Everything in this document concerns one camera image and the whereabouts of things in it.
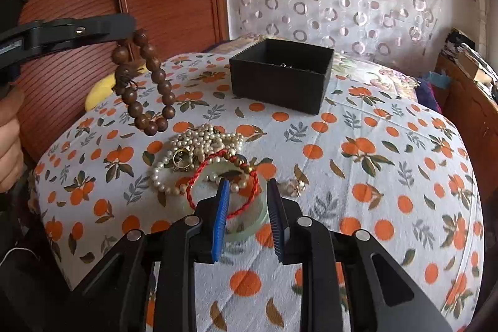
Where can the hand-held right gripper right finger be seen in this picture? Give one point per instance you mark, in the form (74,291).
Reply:
(274,219)

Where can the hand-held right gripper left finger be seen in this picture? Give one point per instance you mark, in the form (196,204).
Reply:
(221,217)

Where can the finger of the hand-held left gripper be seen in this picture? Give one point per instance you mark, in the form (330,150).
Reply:
(97,28)

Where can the pale green jade bangle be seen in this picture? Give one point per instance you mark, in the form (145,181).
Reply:
(245,231)

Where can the black cardboard box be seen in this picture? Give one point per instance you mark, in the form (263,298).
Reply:
(272,83)

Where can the person's left hand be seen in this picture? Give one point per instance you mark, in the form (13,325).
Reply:
(9,145)

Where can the yellow plush toy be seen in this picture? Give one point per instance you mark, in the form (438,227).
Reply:
(99,93)

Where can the orange fruit print cloth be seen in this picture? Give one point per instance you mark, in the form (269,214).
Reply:
(369,176)

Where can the floral bed blanket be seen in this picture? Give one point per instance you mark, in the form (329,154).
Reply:
(365,73)

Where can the dark purple blanket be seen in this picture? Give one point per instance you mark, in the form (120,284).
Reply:
(428,96)

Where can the blue plastic bag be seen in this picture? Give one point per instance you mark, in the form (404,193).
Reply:
(435,80)

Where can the wooden side cabinet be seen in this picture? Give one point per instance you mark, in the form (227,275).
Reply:
(470,122)

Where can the pile of clothes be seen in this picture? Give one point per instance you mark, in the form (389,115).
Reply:
(472,52)

